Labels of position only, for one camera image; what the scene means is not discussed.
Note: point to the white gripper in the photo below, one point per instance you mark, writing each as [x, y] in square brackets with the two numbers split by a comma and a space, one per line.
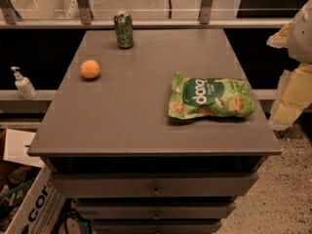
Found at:
[301, 38]

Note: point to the green rice chip bag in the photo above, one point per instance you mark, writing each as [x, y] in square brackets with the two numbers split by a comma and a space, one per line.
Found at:
[216, 97]

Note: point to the green soda can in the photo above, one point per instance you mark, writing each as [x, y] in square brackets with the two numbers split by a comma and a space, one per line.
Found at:
[124, 30]

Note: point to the grey drawer cabinet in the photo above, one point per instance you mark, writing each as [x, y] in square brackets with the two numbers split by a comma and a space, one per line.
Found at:
[129, 167]

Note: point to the orange fruit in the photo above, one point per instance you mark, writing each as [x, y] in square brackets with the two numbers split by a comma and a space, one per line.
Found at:
[89, 69]

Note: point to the white pump bottle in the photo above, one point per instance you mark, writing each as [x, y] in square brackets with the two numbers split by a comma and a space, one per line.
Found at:
[23, 84]

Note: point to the white cardboard box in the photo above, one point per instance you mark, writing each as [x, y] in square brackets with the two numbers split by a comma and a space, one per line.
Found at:
[41, 206]

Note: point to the metal railing frame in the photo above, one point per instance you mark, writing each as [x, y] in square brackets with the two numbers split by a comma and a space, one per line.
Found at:
[99, 14]

